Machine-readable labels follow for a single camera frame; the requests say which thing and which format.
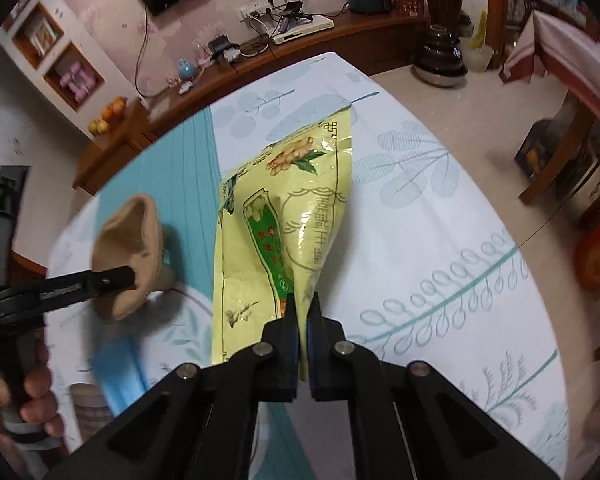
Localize red and white cloth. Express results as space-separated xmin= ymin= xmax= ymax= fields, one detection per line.
xmin=497 ymin=9 xmax=600 ymax=107

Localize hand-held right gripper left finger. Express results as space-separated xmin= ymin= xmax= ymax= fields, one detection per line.
xmin=45 ymin=292 xmax=300 ymax=480

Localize yellow green printed bag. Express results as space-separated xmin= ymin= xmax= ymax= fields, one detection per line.
xmin=210 ymin=104 xmax=357 ymax=382

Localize bowl of fruit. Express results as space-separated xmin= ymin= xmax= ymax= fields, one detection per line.
xmin=87 ymin=95 xmax=129 ymax=136

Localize white wall shelf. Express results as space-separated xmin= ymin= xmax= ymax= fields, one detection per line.
xmin=0 ymin=0 xmax=107 ymax=114

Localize wooden television cabinet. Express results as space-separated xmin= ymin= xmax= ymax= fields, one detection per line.
xmin=72 ymin=9 xmax=432 ymax=197

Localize white bucket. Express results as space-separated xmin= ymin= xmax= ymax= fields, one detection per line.
xmin=462 ymin=44 xmax=496 ymax=74

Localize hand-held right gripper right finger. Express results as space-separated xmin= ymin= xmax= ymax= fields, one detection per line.
xmin=307 ymin=291 xmax=558 ymax=480

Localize leaf print tablecloth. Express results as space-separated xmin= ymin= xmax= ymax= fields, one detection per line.
xmin=46 ymin=52 xmax=572 ymax=480

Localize checked white cup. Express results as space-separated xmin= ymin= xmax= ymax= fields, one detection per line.
xmin=68 ymin=382 xmax=114 ymax=454

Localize dark ceramic jar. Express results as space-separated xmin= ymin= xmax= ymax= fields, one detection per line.
xmin=412 ymin=23 xmax=469 ymax=89

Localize blue face mask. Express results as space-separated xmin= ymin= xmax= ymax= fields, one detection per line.
xmin=88 ymin=334 xmax=152 ymax=417

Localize brown pulp tray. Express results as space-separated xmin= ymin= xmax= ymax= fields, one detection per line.
xmin=90 ymin=193 xmax=177 ymax=324

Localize white set-top box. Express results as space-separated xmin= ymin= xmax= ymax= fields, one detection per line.
xmin=272 ymin=14 xmax=335 ymax=46

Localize black router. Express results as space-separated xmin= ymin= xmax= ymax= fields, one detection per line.
xmin=207 ymin=34 xmax=241 ymax=61

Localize person's left hand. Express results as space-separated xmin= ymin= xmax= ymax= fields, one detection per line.
xmin=0 ymin=340 xmax=67 ymax=440

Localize dark brown bin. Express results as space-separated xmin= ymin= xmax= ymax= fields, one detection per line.
xmin=423 ymin=0 xmax=464 ymax=29

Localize white power strip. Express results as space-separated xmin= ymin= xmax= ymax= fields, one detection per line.
xmin=235 ymin=0 xmax=294 ymax=21

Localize pink dumbbells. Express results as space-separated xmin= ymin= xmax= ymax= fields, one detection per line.
xmin=59 ymin=61 xmax=94 ymax=101

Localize dark cardboard box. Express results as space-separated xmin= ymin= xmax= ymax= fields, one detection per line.
xmin=513 ymin=118 xmax=562 ymax=181

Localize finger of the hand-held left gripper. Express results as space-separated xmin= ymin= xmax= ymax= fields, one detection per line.
xmin=37 ymin=265 xmax=136 ymax=307

